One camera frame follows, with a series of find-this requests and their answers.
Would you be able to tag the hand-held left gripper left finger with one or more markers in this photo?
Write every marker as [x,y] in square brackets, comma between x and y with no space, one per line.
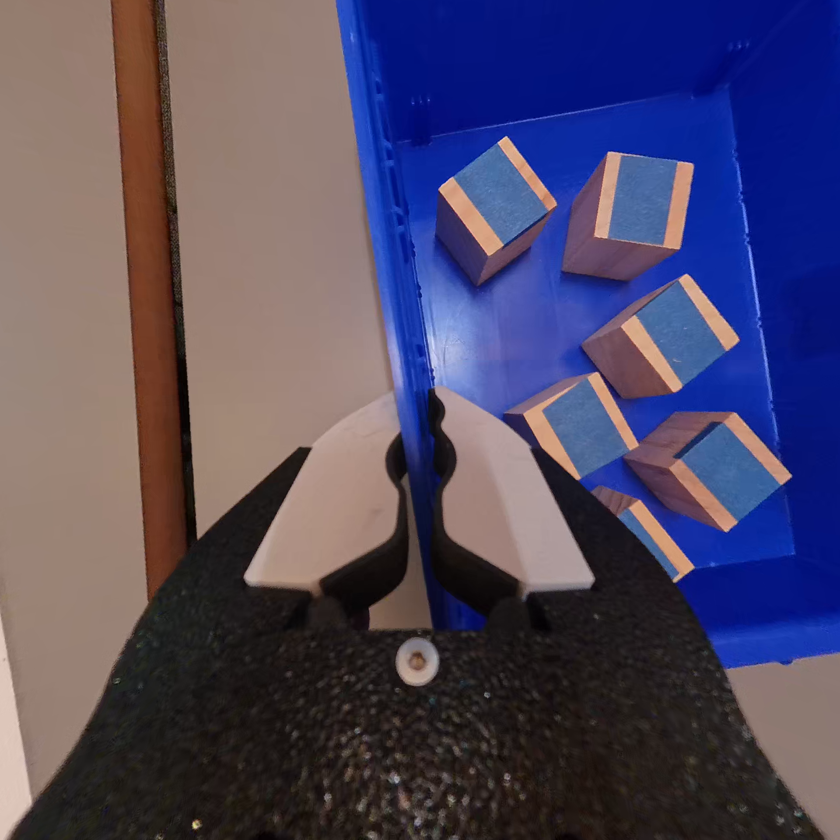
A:
[328,505]

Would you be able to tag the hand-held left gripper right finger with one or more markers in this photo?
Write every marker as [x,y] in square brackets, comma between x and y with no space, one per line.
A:
[505,505]

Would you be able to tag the group of taped wooden cubes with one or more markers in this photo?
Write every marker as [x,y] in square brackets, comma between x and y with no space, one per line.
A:
[499,197]

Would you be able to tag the blue plastic bin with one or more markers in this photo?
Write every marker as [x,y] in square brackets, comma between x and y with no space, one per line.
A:
[525,65]

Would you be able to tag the brown wooden edge strip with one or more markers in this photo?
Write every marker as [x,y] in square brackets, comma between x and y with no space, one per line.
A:
[148,295]

